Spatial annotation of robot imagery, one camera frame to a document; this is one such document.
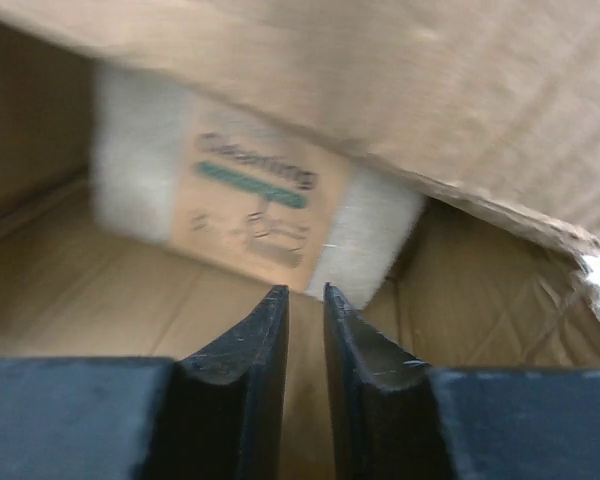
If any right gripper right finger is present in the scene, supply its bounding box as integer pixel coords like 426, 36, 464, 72
323, 285, 600, 479

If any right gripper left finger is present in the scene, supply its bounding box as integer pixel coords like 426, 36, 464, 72
0, 286, 289, 479

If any small labelled package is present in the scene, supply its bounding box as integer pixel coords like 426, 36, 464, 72
91, 63, 426, 307

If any brown taped cardboard box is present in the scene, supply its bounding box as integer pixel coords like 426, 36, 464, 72
0, 1, 600, 479

